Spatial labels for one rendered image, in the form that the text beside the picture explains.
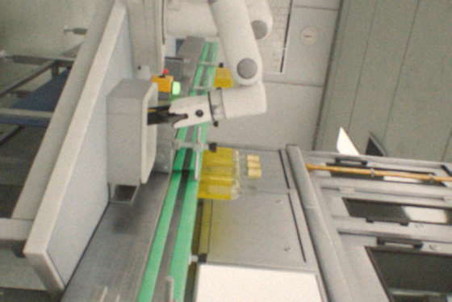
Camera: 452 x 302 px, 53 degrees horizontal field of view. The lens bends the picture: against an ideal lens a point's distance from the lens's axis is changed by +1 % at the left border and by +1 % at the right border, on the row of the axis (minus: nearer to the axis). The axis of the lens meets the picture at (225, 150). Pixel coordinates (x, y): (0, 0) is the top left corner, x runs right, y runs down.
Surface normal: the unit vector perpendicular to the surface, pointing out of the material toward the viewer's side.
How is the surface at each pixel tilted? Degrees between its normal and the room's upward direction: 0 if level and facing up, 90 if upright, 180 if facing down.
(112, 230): 90
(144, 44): 90
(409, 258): 90
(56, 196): 90
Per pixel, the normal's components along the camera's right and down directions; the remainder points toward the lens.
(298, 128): -0.01, 0.39
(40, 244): 0.07, -0.62
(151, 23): -0.06, 0.78
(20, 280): 0.09, -0.91
